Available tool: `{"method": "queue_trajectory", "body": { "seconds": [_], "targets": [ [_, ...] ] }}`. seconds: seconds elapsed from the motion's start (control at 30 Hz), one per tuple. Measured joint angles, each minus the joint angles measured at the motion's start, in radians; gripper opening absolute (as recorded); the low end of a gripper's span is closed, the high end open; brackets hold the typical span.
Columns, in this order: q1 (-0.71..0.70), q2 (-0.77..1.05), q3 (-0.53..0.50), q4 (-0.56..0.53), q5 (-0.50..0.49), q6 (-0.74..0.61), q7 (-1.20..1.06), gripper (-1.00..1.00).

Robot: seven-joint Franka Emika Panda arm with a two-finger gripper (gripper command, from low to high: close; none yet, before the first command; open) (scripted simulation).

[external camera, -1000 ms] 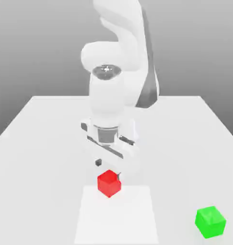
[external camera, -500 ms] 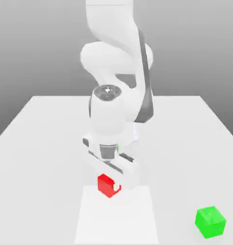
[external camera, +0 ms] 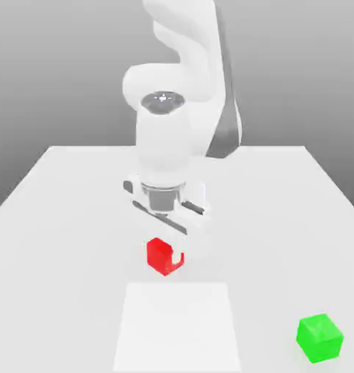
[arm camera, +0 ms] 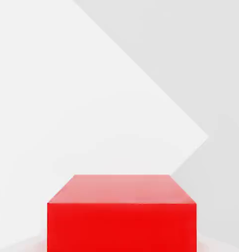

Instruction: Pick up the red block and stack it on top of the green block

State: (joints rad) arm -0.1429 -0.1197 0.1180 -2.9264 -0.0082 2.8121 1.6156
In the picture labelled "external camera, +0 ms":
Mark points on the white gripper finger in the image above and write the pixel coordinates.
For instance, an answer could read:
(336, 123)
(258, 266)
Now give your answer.
(177, 250)

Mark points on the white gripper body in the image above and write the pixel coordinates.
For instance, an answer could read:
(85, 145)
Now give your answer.
(177, 225)

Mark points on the small red cube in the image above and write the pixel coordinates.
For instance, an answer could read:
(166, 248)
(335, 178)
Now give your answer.
(158, 256)

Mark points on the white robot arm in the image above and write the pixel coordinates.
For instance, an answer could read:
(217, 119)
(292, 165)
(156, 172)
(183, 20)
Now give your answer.
(165, 137)

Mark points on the small green cube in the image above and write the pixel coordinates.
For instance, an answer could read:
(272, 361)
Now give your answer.
(319, 338)

